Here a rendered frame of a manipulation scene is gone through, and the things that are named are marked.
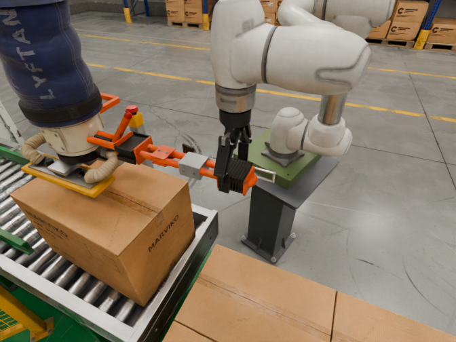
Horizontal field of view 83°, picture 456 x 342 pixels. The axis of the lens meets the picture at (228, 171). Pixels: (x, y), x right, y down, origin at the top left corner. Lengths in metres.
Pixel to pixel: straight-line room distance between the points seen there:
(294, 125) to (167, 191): 0.69
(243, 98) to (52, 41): 0.53
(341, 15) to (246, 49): 0.55
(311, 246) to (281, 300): 0.92
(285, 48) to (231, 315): 1.03
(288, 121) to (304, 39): 0.86
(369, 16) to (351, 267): 1.61
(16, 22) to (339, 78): 0.72
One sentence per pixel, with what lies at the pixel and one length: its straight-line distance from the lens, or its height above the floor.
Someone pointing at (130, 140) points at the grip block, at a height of 1.23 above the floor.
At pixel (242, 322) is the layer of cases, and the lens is 1.21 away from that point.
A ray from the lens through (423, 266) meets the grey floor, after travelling 2.38.
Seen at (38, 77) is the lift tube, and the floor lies 1.44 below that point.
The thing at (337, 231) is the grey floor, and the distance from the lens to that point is 2.28.
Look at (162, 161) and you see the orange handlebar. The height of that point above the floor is 1.22.
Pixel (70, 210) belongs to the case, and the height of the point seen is 0.95.
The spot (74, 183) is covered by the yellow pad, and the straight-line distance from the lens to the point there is 0.99.
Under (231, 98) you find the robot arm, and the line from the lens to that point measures 0.56.
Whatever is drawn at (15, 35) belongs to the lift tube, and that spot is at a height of 1.54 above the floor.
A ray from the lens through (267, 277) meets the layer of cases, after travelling 1.30.
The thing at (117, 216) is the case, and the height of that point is 0.95.
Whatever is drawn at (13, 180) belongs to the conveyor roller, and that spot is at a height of 0.54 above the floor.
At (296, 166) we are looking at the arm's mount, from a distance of 1.43.
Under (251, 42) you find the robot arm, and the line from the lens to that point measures 0.50.
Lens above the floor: 1.69
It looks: 40 degrees down
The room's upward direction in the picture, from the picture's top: straight up
